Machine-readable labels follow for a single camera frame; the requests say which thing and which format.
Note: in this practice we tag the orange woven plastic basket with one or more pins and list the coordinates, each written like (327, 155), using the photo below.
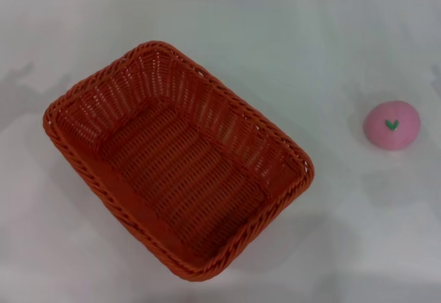
(186, 175)

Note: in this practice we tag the pink peach toy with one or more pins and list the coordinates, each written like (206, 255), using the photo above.
(396, 134)

